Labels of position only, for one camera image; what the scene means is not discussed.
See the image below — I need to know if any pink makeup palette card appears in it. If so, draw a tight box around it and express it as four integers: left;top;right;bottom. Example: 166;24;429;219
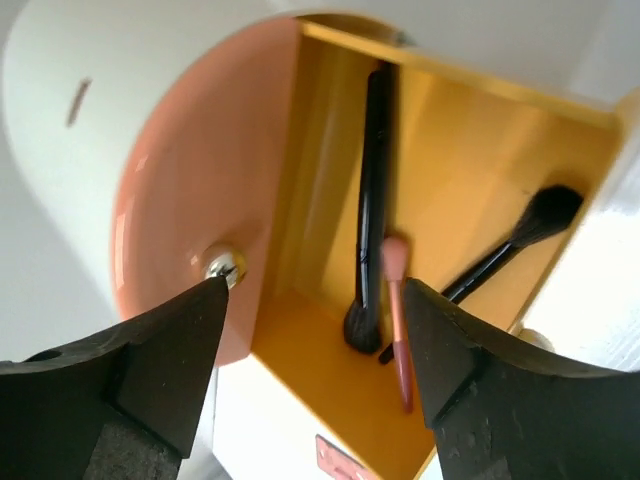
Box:
315;434;369;480

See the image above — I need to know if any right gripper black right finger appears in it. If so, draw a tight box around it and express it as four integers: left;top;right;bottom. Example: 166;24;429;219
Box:
403;279;639;479

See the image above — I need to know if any orange drawer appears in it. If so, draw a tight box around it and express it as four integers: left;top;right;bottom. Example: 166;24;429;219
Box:
112;17;301;366

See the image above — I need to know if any pink makeup brush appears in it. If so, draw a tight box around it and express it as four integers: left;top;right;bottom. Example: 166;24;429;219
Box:
382;236;413;413

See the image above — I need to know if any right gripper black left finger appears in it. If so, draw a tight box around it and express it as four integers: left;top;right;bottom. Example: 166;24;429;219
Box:
1;278;229;479

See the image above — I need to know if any black angled makeup brush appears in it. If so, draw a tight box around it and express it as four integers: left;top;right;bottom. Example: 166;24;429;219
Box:
343;61;396;355

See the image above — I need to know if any black fan makeup brush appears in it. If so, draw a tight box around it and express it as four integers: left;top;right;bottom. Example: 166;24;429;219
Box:
378;184;585;365

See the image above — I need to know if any cream round drawer organizer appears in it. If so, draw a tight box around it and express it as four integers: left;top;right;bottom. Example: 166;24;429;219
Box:
1;1;639;363

